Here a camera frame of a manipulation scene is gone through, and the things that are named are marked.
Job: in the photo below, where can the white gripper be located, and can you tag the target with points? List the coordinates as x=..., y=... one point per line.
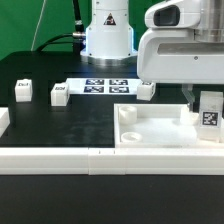
x=184, y=43

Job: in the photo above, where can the white square tabletop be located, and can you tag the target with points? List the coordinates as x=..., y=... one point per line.
x=160, y=126

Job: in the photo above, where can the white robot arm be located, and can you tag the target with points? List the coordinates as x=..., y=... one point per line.
x=109, y=37

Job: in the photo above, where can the AprilTag marker sheet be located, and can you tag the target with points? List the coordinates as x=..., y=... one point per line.
x=103, y=86

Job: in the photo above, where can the white U-shaped obstacle fence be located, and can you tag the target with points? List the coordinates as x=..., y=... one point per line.
x=111, y=161

